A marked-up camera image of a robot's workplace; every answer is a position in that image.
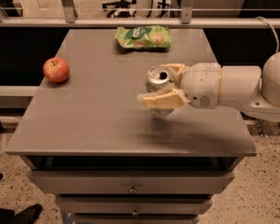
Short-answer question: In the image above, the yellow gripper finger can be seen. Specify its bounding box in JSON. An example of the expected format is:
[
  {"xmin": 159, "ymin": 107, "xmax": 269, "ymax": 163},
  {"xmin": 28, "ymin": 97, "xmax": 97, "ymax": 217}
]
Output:
[
  {"xmin": 141, "ymin": 89, "xmax": 185, "ymax": 109},
  {"xmin": 166, "ymin": 63, "xmax": 189, "ymax": 78}
]

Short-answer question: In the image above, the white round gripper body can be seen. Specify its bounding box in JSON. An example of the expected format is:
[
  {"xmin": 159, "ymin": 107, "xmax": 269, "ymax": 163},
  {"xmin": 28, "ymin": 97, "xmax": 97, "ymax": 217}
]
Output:
[{"xmin": 180, "ymin": 63, "xmax": 222, "ymax": 109}]

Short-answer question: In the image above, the silver 7up soda can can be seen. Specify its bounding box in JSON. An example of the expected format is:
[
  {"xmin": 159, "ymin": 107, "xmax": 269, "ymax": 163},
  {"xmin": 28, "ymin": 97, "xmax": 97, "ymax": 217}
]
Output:
[{"xmin": 145, "ymin": 65, "xmax": 178, "ymax": 119}]

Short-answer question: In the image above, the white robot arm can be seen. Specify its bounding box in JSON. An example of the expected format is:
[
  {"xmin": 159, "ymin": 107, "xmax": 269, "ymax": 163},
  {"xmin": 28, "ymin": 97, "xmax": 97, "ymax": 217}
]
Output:
[{"xmin": 138, "ymin": 51, "xmax": 280, "ymax": 122}]

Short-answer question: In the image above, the green rice chip bag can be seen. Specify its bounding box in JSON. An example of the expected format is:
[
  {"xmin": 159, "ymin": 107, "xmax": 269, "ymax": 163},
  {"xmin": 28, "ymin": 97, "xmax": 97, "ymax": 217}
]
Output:
[{"xmin": 115, "ymin": 25, "xmax": 172, "ymax": 49}]

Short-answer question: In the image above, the grey drawer cabinet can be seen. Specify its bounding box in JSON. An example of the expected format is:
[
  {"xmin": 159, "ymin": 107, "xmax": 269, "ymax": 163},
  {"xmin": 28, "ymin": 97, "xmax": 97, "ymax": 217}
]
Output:
[{"xmin": 5, "ymin": 28, "xmax": 259, "ymax": 224}]

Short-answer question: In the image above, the black office chair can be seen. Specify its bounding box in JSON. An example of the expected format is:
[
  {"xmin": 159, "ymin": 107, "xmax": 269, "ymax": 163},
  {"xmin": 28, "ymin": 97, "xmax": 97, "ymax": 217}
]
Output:
[{"xmin": 99, "ymin": 0, "xmax": 138, "ymax": 19}]

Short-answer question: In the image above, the metal railing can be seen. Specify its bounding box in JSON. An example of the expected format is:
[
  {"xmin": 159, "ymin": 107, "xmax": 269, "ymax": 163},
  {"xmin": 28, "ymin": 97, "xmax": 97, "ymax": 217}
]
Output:
[{"xmin": 0, "ymin": 0, "xmax": 280, "ymax": 29}]

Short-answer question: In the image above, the red apple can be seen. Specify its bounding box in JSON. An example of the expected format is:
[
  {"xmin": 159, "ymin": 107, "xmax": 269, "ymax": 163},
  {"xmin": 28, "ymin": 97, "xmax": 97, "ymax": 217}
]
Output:
[{"xmin": 43, "ymin": 57, "xmax": 70, "ymax": 83}]

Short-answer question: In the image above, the middle grey drawer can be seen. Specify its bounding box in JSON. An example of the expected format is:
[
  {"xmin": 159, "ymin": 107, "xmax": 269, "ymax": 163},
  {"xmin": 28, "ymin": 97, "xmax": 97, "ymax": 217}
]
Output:
[{"xmin": 57, "ymin": 196, "xmax": 213, "ymax": 215}]

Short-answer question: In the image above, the grey drawer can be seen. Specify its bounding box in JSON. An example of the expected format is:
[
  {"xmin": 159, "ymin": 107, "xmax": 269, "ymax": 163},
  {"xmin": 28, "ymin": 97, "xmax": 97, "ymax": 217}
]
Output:
[
  {"xmin": 57, "ymin": 196, "xmax": 213, "ymax": 215},
  {"xmin": 74, "ymin": 215, "xmax": 199, "ymax": 224},
  {"xmin": 29, "ymin": 171, "xmax": 234, "ymax": 195}
]

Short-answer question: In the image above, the bottom grey drawer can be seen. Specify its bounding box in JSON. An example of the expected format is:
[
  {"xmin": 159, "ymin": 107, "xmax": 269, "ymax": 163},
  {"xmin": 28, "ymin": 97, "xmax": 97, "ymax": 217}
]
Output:
[{"xmin": 74, "ymin": 215, "xmax": 199, "ymax": 224}]

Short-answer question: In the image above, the top grey drawer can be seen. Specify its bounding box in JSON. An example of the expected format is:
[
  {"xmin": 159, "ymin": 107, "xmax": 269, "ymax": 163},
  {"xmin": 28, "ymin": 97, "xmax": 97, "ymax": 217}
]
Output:
[{"xmin": 29, "ymin": 171, "xmax": 234, "ymax": 195}]

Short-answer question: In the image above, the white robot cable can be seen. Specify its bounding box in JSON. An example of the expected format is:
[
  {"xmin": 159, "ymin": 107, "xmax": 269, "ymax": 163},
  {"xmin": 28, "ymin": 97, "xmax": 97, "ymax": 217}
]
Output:
[{"xmin": 255, "ymin": 15, "xmax": 280, "ymax": 54}]

